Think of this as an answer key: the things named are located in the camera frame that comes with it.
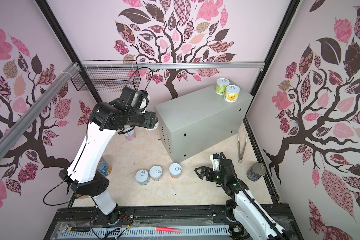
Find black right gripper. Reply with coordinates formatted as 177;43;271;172
195;166;227;185

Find green label can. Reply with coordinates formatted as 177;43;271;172
215;78;230;95

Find yellow label can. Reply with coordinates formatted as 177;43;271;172
224;85;241;103

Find teal white label can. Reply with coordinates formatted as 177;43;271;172
147;121;159;131

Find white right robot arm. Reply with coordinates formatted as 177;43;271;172
195;160;289;240

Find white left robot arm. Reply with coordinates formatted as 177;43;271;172
59;97;158;225

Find orange red label can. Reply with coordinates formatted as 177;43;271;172
169;163;182;179

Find metal tongs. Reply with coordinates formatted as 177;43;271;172
238;132;249;163

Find grey metal cabinet box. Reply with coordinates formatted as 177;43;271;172
155;86;253;163

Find dark grey label can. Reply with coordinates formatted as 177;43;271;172
247;163;267;182

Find pink orange label can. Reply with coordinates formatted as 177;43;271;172
149;166;163;181

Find light blue label can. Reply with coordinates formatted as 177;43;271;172
135;169;150;186

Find blue Progresso soup can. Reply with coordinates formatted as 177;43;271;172
97;158;112;177

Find red pen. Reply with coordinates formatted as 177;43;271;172
155;227;182;233

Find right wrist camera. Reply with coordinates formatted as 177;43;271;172
210;154;220;171

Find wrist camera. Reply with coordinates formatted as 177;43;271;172
139;91;150;113
210;154;220;171

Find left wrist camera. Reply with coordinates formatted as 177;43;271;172
139;91;150;113

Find aluminium rail back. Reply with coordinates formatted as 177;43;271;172
82;62;265;70

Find aluminium rail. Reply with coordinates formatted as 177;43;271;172
82;62;265;70
0;63;79;161

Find black wire basket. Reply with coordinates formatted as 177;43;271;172
71;62;142;92

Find black corrugated cable hose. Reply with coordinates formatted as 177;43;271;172
219;152;284;240

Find white slotted cable duct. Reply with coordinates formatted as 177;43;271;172
56;226;232;240

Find aluminium rail left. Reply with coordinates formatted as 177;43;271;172
0;63;79;161

